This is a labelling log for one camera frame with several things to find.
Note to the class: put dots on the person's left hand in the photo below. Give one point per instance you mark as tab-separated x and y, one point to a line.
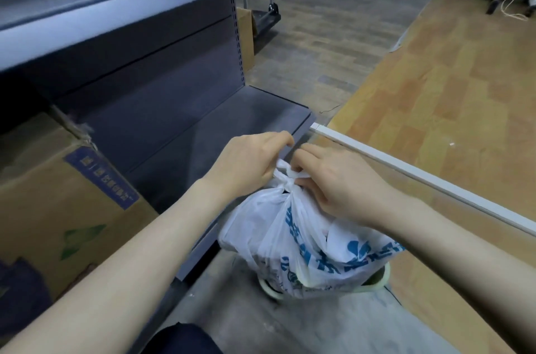
245	161

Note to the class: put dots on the person's right hand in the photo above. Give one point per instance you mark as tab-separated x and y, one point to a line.
339	182

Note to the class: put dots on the person's left fingers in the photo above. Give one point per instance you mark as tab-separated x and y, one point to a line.
278	140

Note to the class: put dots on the person's right thumb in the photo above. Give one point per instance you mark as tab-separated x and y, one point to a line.
308	186

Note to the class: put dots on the white plastic bag blue print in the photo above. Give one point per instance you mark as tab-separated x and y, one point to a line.
301	240

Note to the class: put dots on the person's left forearm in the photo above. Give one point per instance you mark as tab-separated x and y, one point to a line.
125	265

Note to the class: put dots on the person's right forearm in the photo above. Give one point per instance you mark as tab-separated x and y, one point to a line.
456	257

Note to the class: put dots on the small brown cardboard box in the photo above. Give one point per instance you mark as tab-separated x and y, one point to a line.
245	37

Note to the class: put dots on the pale green plastic bin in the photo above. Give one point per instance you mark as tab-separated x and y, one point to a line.
372	280

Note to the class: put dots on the black wheeled trolley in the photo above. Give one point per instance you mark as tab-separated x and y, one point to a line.
266	16

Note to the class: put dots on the grey metal shelving unit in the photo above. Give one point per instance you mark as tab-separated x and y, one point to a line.
138	73

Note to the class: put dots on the person's dark trouser leg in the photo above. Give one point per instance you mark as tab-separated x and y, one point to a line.
184	341

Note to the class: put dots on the large brown cardboard box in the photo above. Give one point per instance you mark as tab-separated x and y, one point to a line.
54	207

